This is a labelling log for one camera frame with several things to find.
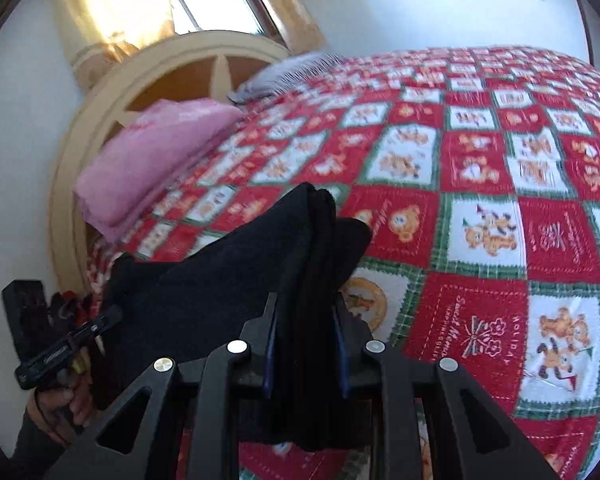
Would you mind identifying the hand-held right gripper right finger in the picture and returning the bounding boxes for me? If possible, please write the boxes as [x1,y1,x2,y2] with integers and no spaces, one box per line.
[331,305,562,480]

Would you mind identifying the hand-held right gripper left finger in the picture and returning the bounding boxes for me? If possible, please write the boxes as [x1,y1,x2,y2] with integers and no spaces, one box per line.
[45,292,281,480]

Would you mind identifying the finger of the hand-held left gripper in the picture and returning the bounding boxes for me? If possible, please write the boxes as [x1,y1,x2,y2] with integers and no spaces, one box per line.
[75,304,125,346]

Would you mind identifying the black pants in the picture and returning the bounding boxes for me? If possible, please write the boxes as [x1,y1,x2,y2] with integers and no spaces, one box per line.
[92,182,374,455]

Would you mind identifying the person's left forearm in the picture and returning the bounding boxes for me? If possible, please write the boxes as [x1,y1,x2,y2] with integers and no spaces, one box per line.
[7,405,78,480]

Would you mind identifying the person's left hand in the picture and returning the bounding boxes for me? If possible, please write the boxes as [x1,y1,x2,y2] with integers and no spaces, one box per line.
[32,344,100,447]

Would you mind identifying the red black cloth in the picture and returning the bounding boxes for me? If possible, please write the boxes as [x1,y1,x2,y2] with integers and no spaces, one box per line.
[46,289,97,333]

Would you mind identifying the black box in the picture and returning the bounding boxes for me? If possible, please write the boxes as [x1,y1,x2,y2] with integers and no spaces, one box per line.
[0,279,49,352]

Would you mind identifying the pink folded blanket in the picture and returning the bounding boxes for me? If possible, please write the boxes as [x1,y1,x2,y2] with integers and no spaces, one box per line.
[73,98,247,244]

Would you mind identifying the cream wooden headboard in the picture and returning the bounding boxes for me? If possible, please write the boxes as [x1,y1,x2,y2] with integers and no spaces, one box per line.
[47,30,295,302]

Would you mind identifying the red checkered printed blanket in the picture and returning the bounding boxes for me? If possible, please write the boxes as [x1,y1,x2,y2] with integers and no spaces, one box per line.
[86,46,600,480]

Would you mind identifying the grey pillow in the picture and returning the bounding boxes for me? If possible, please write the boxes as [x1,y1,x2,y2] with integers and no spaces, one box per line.
[227,51,347,106]

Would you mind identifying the yellow curtain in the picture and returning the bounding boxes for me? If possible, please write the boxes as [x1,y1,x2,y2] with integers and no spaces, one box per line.
[49,0,177,88]

